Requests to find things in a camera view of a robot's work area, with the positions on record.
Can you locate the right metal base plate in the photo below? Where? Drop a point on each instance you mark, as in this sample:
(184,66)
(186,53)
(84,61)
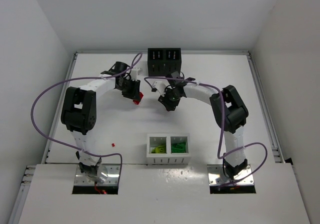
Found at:
(218,177)

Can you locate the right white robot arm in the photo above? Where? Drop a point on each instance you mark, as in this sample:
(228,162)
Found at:
(229,111)

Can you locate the black two-compartment container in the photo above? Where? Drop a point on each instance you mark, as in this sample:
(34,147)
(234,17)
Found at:
(163,61)

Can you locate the metal base plate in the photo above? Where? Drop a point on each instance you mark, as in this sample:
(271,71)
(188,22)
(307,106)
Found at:
(218,177)
(107,175)

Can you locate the white two-compartment container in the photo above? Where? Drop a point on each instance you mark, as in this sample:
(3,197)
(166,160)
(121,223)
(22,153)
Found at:
(167,139)

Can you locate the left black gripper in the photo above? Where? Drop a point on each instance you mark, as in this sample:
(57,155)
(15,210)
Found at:
(132,93)

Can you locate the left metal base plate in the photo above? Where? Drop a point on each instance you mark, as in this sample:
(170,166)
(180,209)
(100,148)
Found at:
(107,175)

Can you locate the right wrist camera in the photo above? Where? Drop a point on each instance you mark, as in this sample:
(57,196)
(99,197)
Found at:
(160,87)

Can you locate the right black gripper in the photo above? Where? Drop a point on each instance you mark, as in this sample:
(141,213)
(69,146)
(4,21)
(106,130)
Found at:
(166,103)

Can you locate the lime lego brick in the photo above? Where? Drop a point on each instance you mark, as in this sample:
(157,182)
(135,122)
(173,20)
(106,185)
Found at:
(156,151)
(162,149)

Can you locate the lime lego brick top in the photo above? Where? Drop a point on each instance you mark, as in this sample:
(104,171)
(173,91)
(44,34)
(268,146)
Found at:
(156,151)

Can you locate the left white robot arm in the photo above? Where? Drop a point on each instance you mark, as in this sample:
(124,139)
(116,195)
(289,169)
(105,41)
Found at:
(79,112)

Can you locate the dark green lego brick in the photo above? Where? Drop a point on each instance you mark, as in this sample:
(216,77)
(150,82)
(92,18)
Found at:
(178,148)

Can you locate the red long lego brick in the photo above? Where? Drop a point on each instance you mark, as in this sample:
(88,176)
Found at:
(137,100)

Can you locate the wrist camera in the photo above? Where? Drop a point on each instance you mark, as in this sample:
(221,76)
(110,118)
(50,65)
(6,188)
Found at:
(135,72)
(160,87)

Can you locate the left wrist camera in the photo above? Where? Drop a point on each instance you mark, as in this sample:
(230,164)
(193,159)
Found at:
(135,72)

